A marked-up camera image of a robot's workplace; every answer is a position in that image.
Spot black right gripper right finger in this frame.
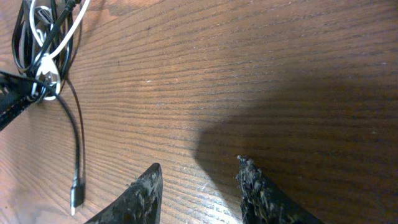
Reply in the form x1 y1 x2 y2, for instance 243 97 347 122
236 156 323 224

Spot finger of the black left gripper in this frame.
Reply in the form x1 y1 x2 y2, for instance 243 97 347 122
1 71 47 130

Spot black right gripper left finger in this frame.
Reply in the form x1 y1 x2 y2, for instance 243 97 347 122
87 163 163 224

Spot white USB cable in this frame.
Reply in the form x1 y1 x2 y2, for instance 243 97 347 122
21 0 91 102

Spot black USB cable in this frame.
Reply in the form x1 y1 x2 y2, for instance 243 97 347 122
11 0 86 217

